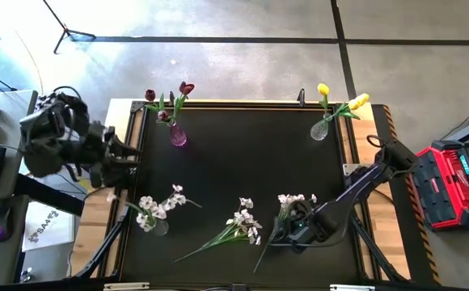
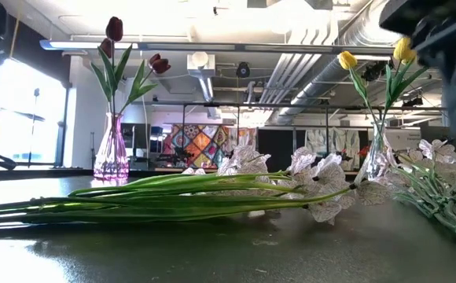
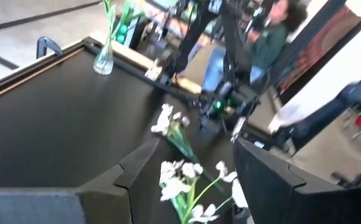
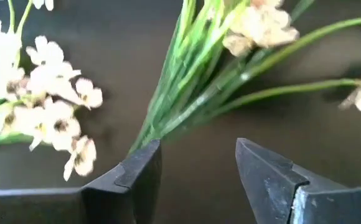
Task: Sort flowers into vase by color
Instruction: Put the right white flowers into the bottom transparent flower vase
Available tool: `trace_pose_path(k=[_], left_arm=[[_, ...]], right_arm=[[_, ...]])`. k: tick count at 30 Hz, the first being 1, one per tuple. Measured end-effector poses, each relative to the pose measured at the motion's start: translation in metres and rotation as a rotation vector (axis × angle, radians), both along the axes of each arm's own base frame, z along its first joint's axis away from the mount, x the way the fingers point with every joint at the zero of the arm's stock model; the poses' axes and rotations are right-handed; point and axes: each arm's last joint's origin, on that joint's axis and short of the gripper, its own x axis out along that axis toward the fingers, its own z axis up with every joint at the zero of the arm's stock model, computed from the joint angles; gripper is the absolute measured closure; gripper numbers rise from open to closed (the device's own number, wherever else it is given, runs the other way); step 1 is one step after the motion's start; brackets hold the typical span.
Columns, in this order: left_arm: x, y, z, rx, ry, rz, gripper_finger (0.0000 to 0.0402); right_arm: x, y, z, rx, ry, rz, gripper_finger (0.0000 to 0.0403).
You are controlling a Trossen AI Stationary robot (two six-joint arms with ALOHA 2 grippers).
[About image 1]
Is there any white flat strip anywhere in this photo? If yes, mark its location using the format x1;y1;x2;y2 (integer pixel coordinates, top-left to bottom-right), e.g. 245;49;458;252
329;284;377;291
104;281;151;291

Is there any white printed paper sheet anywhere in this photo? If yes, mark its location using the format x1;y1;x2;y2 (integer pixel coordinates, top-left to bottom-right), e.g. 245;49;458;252
21;200;76;253

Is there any purple glass vase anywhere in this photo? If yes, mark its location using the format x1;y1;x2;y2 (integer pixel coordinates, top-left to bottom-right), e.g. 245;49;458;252
168;120;188;148

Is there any grey desk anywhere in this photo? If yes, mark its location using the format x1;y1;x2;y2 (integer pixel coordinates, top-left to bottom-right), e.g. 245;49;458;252
0;89;40;289

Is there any dark red artificial tulip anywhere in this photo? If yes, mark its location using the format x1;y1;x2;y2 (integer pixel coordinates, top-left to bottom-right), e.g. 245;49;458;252
156;109;177;126
171;81;196;122
144;89;167;118

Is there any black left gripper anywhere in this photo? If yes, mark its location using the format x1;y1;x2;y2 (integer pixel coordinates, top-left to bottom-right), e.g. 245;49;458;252
87;124;142;189

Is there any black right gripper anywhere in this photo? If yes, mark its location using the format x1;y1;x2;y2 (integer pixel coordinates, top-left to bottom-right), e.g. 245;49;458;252
273;200;328;255

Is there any white artificial flower spray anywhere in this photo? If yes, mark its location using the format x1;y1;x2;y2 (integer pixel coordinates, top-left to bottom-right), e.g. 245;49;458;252
253;192;319;274
173;196;263;264
106;183;203;238

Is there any red and black toolbox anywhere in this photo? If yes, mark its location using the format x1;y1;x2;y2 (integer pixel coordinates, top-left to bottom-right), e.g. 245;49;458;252
414;139;469;232

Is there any black computer mouse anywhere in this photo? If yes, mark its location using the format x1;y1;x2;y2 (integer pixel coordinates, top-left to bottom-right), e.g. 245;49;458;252
0;205;14;243

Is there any black diagonal frame strut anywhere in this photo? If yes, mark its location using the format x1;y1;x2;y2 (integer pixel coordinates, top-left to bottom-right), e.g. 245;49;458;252
74;201;133;280
349;213;410;283

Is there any clear faceted glass vase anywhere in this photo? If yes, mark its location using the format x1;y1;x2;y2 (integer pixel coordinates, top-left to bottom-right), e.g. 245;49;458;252
310;114;331;142

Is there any small clear glass vase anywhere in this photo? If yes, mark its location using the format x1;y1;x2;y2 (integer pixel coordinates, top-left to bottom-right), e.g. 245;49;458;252
148;217;171;238

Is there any yellow artificial tulip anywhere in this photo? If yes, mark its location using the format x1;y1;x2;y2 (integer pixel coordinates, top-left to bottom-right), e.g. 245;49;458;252
317;82;331;120
329;92;370;121

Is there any black tripod stand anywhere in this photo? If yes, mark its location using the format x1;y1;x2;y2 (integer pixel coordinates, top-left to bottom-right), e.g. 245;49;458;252
41;0;97;55

